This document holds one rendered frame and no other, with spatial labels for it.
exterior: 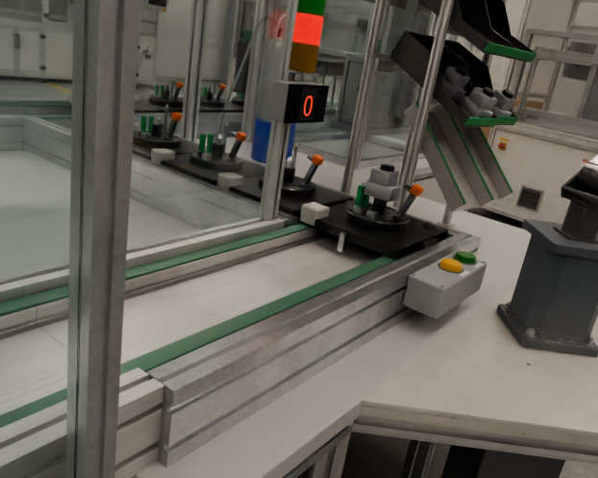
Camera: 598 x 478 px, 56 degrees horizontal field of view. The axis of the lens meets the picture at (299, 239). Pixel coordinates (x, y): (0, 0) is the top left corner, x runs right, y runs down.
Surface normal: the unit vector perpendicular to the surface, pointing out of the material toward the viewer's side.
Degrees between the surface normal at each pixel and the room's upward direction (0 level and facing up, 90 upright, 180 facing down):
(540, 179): 90
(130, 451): 90
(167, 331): 0
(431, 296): 90
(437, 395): 0
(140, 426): 90
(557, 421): 0
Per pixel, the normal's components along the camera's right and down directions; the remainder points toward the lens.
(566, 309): -0.01, 0.34
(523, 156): -0.71, 0.14
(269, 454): 0.15, -0.93
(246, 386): 0.78, 0.32
